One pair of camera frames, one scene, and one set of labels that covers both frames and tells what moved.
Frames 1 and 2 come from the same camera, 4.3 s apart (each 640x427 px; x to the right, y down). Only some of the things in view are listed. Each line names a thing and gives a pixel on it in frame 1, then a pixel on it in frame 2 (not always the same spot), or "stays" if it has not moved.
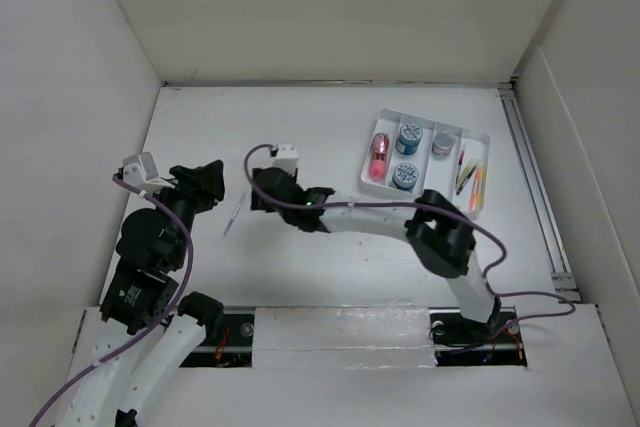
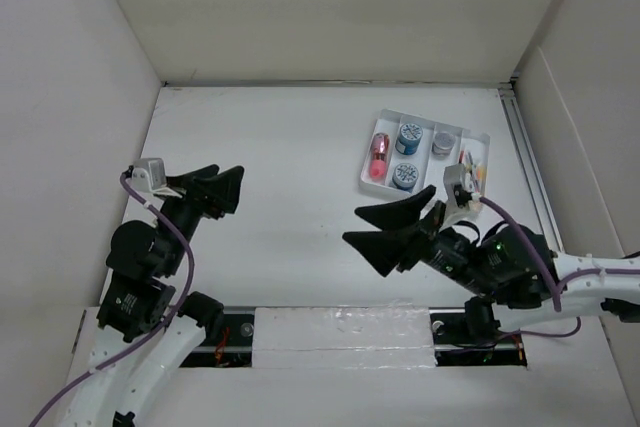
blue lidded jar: (405, 176) stays
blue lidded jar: (408, 138) stays
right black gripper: (258, 202) to (403, 239)
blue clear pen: (234, 215) to (472, 161)
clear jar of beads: (443, 143) stays
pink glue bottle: (378, 166) stays
